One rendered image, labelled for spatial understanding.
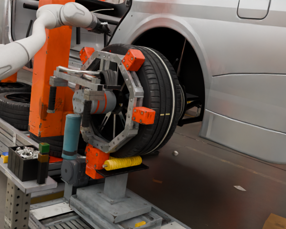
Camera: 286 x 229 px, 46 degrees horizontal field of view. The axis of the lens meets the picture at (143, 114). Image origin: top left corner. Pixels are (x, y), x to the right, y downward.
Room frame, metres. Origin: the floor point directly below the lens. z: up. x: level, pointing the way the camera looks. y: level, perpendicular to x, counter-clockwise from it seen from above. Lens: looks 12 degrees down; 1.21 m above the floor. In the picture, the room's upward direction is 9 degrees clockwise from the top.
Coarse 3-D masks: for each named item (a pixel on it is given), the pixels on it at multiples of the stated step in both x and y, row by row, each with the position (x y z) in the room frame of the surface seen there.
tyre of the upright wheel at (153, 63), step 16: (112, 48) 1.98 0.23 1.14; (128, 48) 1.88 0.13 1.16; (144, 48) 1.97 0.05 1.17; (144, 64) 1.79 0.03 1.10; (160, 64) 1.87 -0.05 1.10; (144, 80) 1.76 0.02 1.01; (160, 80) 1.78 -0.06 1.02; (176, 80) 1.88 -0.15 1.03; (144, 96) 1.75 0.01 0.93; (160, 96) 1.75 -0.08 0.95; (176, 96) 1.84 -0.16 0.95; (160, 112) 1.74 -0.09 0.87; (176, 112) 1.83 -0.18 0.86; (144, 128) 1.72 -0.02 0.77; (160, 128) 1.78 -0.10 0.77; (128, 144) 1.80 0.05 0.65; (144, 144) 1.75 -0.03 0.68; (160, 144) 1.88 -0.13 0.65
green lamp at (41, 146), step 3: (39, 144) 1.56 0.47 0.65; (42, 144) 1.55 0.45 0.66; (45, 144) 1.55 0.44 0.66; (48, 144) 1.56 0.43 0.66; (39, 147) 1.55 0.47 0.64; (42, 147) 1.54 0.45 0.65; (45, 147) 1.55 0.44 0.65; (48, 147) 1.56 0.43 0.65; (39, 150) 1.55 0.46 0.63; (42, 150) 1.54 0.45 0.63; (45, 150) 1.55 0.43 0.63; (48, 150) 1.56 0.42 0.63
